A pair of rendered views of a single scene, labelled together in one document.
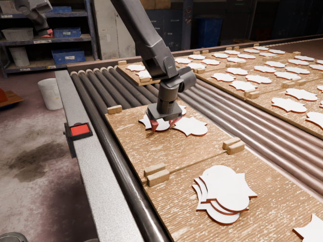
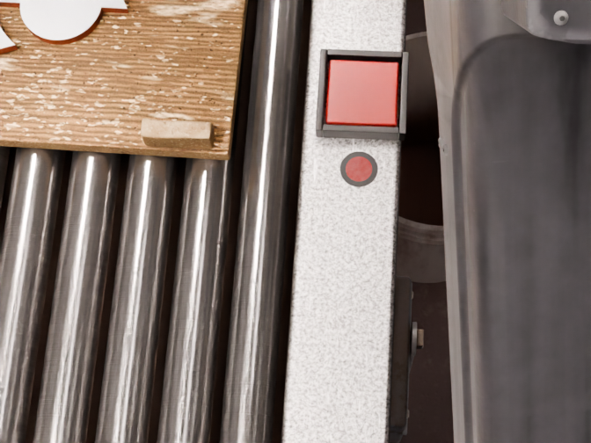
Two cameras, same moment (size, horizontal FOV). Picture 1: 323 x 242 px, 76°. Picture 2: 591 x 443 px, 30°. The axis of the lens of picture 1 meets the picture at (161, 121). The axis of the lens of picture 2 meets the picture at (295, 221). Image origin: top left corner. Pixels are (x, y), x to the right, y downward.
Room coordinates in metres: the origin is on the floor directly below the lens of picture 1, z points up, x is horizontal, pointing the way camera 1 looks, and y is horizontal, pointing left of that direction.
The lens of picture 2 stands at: (0.98, 0.49, 1.79)
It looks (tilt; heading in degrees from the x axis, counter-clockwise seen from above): 72 degrees down; 221
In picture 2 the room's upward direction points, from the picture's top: 9 degrees counter-clockwise
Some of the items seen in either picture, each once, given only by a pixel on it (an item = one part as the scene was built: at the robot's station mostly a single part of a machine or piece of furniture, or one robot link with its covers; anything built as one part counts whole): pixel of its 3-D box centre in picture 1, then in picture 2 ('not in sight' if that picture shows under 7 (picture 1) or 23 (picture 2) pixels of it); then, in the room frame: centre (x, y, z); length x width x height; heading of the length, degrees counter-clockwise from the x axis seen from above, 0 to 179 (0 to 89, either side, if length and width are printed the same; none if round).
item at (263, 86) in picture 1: (240, 78); not in sight; (1.17, -0.46, 0.94); 0.41 x 0.35 x 0.04; 27
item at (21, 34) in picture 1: (19, 34); not in sight; (4.34, 2.77, 0.74); 0.44 x 0.36 x 0.20; 97
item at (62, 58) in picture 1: (68, 55); not in sight; (4.65, 2.04, 0.25); 0.62 x 0.42 x 0.22; 119
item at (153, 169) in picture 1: (154, 170); not in sight; (0.41, 0.02, 0.95); 0.06 x 0.02 x 0.03; 117
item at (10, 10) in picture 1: (14, 7); not in sight; (4.40, 2.73, 1.20); 0.36 x 0.28 x 0.22; 99
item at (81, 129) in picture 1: (80, 131); (362, 95); (0.64, 0.30, 0.92); 0.06 x 0.06 x 0.01; 28
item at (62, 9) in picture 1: (56, 9); not in sight; (4.60, 2.05, 1.14); 0.50 x 0.38 x 0.11; 120
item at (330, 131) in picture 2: (80, 130); (362, 94); (0.64, 0.30, 0.92); 0.08 x 0.08 x 0.02; 28
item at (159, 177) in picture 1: (158, 177); not in sight; (0.38, 0.01, 0.95); 0.06 x 0.02 x 0.03; 117
